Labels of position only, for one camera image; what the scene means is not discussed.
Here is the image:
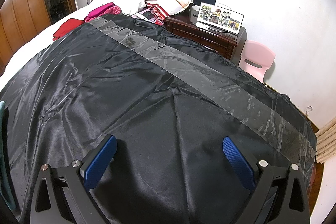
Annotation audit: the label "beige curtain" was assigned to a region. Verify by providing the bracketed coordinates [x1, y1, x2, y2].
[315, 118, 336, 163]

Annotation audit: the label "brown wooden wardrobe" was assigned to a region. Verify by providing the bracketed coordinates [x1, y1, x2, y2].
[1, 0, 76, 72]

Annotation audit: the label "white crumpled clothes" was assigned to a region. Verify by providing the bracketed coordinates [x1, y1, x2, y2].
[113, 0, 146, 15]

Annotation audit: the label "red folded garment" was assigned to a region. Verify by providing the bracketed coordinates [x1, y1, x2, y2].
[52, 18, 85, 41]

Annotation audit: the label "pink plastic stool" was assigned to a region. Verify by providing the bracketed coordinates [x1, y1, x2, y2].
[239, 40, 276, 83]

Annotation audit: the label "black satin sheet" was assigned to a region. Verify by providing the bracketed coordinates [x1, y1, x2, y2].
[0, 13, 317, 224]

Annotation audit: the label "white bed cover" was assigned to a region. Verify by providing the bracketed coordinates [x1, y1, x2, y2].
[1, 0, 113, 90]

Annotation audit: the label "photo collage frame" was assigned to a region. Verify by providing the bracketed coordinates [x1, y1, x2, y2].
[197, 2, 244, 35]

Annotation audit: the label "magenta folded garment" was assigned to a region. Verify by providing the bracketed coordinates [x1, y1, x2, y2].
[84, 2, 121, 22]

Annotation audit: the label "teal knit sweater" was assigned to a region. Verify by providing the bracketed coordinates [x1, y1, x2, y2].
[0, 101, 16, 211]

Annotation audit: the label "dark wooden nightstand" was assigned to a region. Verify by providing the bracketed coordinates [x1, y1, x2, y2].
[164, 14, 247, 65]

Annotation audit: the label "red striped folded cloth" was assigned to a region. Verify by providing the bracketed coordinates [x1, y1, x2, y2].
[132, 4, 170, 26]

